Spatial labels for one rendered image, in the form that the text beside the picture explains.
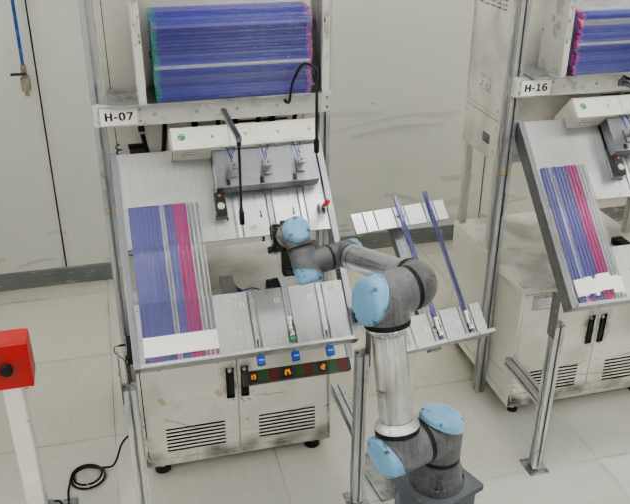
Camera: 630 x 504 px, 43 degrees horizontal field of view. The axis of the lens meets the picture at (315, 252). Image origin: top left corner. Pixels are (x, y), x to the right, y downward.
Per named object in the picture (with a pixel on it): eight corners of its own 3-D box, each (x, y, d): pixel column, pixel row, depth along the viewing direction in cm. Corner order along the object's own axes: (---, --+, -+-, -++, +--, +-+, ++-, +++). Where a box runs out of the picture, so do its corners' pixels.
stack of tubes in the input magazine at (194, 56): (313, 92, 259) (313, 7, 247) (155, 102, 247) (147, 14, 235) (304, 82, 270) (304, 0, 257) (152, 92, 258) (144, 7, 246)
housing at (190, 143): (312, 157, 277) (319, 138, 264) (170, 169, 266) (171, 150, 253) (308, 137, 279) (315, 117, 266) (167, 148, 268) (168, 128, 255)
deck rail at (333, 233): (355, 342, 256) (360, 338, 250) (349, 343, 256) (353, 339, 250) (316, 145, 278) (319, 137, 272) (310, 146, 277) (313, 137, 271)
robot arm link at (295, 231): (289, 247, 220) (280, 218, 221) (283, 252, 231) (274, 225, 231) (316, 239, 222) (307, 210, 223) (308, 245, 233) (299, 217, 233)
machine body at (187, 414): (330, 450, 310) (332, 314, 282) (148, 482, 294) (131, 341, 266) (292, 358, 366) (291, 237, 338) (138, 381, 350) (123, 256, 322)
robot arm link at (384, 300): (439, 470, 205) (423, 269, 190) (392, 491, 198) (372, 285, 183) (410, 451, 215) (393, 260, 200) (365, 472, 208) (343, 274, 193)
